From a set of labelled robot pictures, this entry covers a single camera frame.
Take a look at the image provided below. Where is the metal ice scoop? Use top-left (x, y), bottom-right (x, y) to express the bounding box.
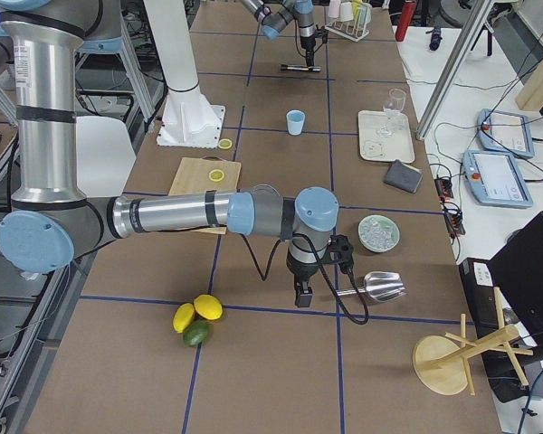
top-left (353, 271), bottom-right (406, 305)

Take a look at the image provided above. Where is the near teach pendant tablet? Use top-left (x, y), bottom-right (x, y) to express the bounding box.
top-left (462, 150), bottom-right (533, 209)

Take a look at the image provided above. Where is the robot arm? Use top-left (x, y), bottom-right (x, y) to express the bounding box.
top-left (0, 1), bottom-right (338, 307)
top-left (240, 0), bottom-right (320, 72)

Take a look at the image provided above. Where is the whole yellow lemon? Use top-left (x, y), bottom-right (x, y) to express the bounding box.
top-left (193, 294), bottom-right (224, 321)
top-left (172, 303), bottom-right (195, 334)

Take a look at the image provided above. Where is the teach pendant tablet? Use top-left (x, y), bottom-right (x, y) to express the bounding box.
top-left (477, 108), bottom-right (535, 158)
top-left (462, 150), bottom-right (533, 209)

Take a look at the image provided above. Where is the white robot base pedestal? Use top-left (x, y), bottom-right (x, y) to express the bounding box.
top-left (144, 0), bottom-right (225, 148)

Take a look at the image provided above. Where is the light blue cup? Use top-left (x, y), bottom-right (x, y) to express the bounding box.
top-left (286, 109), bottom-right (306, 136)

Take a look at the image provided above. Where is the white wire cup rack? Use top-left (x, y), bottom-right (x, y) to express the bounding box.
top-left (326, 9), bottom-right (372, 42)

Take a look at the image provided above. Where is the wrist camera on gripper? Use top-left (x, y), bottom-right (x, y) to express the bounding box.
top-left (323, 234), bottom-right (354, 274)

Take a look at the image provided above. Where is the red cylinder bottle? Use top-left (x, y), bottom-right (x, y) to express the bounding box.
top-left (395, 0), bottom-right (416, 42)

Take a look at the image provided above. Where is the wooden mug tree stand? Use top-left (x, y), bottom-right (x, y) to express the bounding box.
top-left (412, 287), bottom-right (533, 395)

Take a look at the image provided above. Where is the pink cup in rack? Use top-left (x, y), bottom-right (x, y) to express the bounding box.
top-left (328, 0), bottom-right (341, 20)

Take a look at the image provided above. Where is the wooden cutting board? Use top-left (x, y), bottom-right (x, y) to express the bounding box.
top-left (168, 157), bottom-right (241, 214)

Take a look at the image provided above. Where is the steel muddler black tip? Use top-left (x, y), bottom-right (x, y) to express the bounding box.
top-left (280, 64), bottom-right (321, 73)

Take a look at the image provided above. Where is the aluminium frame post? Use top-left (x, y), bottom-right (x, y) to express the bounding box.
top-left (415, 0), bottom-right (496, 140)

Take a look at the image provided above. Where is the grey folded cloth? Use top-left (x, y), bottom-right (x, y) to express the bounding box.
top-left (384, 159), bottom-right (423, 193)

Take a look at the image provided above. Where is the cream bear tray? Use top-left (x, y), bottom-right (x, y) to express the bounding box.
top-left (357, 110), bottom-right (415, 163)

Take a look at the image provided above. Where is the white cup in rack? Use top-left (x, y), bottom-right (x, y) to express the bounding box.
top-left (338, 1), bottom-right (354, 23)

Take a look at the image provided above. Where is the far teach pendant tablet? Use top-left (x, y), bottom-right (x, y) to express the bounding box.
top-left (477, 108), bottom-right (535, 158)

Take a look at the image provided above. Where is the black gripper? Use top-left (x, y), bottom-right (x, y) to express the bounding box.
top-left (299, 34), bottom-right (316, 68)
top-left (286, 255), bottom-right (317, 308)

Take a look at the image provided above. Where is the green bowl of ice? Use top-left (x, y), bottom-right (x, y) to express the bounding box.
top-left (357, 215), bottom-right (400, 253)

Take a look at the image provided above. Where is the clear wine glass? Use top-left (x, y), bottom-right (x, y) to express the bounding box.
top-left (376, 88), bottom-right (406, 137)

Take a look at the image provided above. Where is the black monitor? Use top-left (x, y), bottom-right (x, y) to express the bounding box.
top-left (489, 212), bottom-right (543, 359)

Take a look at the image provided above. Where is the yellow cup in rack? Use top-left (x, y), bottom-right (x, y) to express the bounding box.
top-left (352, 0), bottom-right (366, 23)

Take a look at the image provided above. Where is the lemon slice on board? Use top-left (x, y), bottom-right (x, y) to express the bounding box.
top-left (208, 169), bottom-right (225, 183)

